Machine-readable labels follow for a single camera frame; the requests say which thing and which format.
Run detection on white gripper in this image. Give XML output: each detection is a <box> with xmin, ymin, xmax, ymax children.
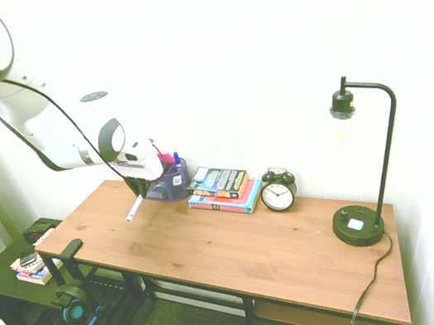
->
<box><xmin>109</xmin><ymin>135</ymin><xmax>170</xmax><ymax>202</ymax></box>

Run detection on white marker with black cap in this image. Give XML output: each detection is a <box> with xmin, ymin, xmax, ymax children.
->
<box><xmin>122</xmin><ymin>195</ymin><xmax>149</xmax><ymax>224</ymax></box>

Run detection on purple transparent pen holder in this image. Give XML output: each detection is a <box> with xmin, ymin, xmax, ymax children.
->
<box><xmin>137</xmin><ymin>156</ymin><xmax>195</xmax><ymax>209</ymax></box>

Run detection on black paperback book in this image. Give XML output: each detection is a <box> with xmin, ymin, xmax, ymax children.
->
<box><xmin>183</xmin><ymin>158</ymin><xmax>254</xmax><ymax>208</ymax></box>

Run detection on black headphone hanger clamp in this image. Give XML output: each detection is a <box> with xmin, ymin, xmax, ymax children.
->
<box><xmin>51</xmin><ymin>237</ymin><xmax>93</xmax><ymax>293</ymax></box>

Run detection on red and blue book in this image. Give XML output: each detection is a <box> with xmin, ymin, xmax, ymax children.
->
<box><xmin>185</xmin><ymin>175</ymin><xmax>268</xmax><ymax>226</ymax></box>

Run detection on small dark wallet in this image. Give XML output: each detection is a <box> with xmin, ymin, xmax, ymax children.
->
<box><xmin>22</xmin><ymin>226</ymin><xmax>53</xmax><ymax>245</ymax></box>

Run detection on black mobile phone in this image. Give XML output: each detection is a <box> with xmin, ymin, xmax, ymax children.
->
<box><xmin>18</xmin><ymin>251</ymin><xmax>41</xmax><ymax>268</ymax></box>

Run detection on stack of magazines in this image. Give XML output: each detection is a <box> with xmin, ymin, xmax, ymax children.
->
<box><xmin>3</xmin><ymin>226</ymin><xmax>67</xmax><ymax>291</ymax></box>

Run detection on black headphones with blue pads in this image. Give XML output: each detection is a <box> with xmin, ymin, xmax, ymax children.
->
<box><xmin>52</xmin><ymin>274</ymin><xmax>109</xmax><ymax>325</ymax></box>

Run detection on black twin-bell alarm clock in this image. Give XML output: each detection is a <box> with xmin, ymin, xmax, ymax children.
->
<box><xmin>255</xmin><ymin>162</ymin><xmax>302</xmax><ymax>216</ymax></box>

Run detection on wooden desk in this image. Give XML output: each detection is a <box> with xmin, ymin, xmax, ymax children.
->
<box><xmin>33</xmin><ymin>181</ymin><xmax>415</xmax><ymax>325</ymax></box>

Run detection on wooden desk lower shelf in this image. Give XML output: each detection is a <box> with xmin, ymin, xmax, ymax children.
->
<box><xmin>251</xmin><ymin>276</ymin><xmax>398</xmax><ymax>325</ymax></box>

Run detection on black desk lamp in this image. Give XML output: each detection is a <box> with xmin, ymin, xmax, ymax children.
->
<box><xmin>306</xmin><ymin>67</ymin><xmax>422</xmax><ymax>254</ymax></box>

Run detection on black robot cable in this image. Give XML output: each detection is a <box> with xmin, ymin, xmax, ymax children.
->
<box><xmin>0</xmin><ymin>59</ymin><xmax>140</xmax><ymax>206</ymax></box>

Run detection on black lamp power cable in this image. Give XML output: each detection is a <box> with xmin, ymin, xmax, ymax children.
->
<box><xmin>331</xmin><ymin>230</ymin><xmax>408</xmax><ymax>325</ymax></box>

